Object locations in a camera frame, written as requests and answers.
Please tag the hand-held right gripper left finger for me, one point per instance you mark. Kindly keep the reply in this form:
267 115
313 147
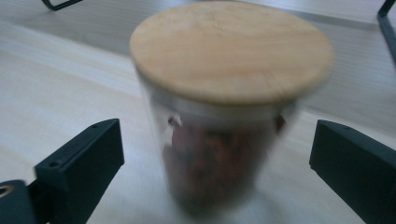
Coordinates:
79 166

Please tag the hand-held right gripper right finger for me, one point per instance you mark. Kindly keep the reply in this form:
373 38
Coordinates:
358 165

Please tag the glass jar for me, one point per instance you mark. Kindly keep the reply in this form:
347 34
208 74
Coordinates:
214 158

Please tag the round wooden lid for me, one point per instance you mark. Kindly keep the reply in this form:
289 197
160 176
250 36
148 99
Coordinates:
230 51

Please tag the black metal stand leg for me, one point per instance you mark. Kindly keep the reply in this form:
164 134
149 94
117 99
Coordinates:
59 3
387 29

